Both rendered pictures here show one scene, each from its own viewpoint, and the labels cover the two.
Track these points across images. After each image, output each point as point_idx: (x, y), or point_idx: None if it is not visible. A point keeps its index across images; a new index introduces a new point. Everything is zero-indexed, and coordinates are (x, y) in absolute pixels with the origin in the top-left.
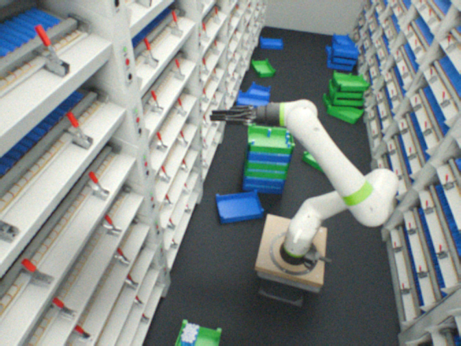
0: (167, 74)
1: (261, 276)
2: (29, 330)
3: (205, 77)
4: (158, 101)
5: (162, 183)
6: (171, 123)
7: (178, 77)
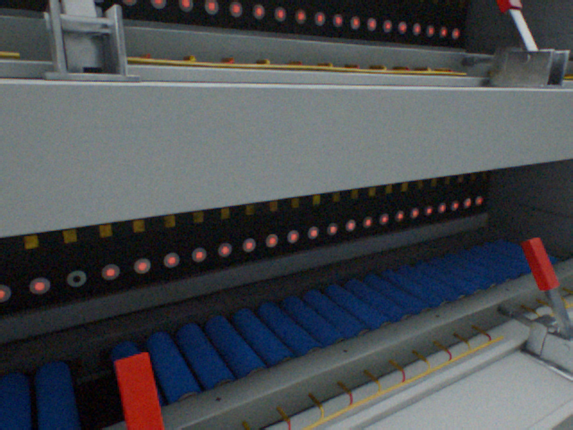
0: (428, 61)
1: None
2: None
3: None
4: (220, 82)
5: None
6: (444, 389)
7: (513, 76)
